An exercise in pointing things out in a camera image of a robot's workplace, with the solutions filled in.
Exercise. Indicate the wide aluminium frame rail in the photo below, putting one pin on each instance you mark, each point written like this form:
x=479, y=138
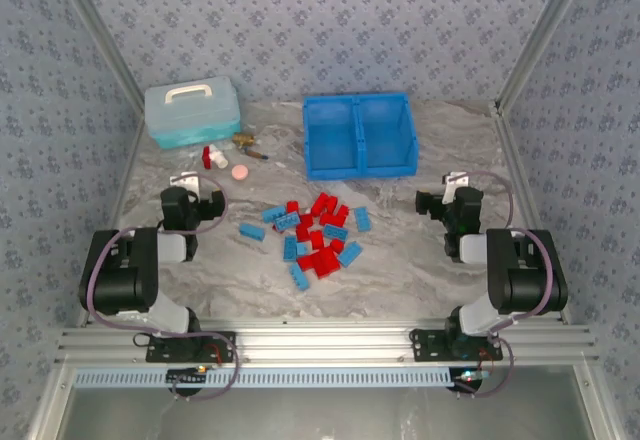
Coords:
x=325, y=345

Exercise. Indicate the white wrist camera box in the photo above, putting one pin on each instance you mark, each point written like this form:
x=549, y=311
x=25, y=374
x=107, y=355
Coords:
x=457, y=180
x=182, y=180

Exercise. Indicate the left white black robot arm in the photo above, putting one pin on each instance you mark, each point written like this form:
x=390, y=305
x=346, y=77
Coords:
x=125, y=280

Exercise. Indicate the aluminium frame post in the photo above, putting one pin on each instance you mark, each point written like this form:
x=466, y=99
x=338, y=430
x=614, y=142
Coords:
x=542, y=35

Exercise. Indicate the pink round sponge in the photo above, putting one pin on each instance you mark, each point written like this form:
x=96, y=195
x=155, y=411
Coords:
x=240, y=172

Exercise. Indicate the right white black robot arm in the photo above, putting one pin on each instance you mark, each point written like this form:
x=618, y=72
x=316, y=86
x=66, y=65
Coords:
x=525, y=280

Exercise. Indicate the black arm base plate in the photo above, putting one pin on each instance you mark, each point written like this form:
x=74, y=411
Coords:
x=220, y=347
x=427, y=345

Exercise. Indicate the small black circuit board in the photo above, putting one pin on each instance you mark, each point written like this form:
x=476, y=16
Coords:
x=187, y=377
x=470, y=376

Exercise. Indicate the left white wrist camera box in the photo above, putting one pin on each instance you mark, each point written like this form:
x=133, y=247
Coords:
x=182, y=180

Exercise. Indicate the aluminium table edge rail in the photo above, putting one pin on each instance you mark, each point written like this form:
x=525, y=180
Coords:
x=125, y=160
x=517, y=160

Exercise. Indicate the small blue lego brick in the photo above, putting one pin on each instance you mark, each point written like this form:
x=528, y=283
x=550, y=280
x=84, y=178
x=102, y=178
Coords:
x=302, y=248

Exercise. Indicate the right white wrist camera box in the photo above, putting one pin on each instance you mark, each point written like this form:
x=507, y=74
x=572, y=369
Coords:
x=457, y=180

